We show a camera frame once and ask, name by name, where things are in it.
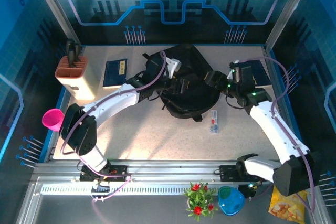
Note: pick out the black student backpack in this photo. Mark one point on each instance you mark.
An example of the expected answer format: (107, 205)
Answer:
(194, 98)

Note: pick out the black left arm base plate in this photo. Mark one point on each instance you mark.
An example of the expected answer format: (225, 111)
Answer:
(118, 170)

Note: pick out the blue book with yellow label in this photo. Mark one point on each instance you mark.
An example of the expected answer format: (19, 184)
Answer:
(113, 74)
(261, 74)

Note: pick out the aluminium frame post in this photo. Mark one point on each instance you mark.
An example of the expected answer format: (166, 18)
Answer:
(56, 11)
(288, 9)

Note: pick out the yellow chips bag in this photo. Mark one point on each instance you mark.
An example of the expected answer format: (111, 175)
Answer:
(283, 209)

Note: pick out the artificial plant with red flowers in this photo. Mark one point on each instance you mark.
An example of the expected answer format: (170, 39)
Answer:
(199, 197)

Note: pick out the blue plastic bowl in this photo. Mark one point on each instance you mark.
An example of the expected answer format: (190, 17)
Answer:
(231, 201)

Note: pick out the pink plastic goblet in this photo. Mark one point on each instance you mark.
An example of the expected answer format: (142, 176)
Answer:
(52, 119)

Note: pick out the aluminium side rail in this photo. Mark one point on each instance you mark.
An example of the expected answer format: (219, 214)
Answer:
(268, 54)

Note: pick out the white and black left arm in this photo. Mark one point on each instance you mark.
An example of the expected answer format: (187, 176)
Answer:
(113, 103)

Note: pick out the white knife block brown top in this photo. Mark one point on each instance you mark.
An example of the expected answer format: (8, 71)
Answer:
(78, 85)

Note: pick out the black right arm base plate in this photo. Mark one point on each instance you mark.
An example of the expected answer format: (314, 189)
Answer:
(227, 172)

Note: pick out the aluminium mounting rail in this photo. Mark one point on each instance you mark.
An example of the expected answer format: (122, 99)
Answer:
(170, 169)

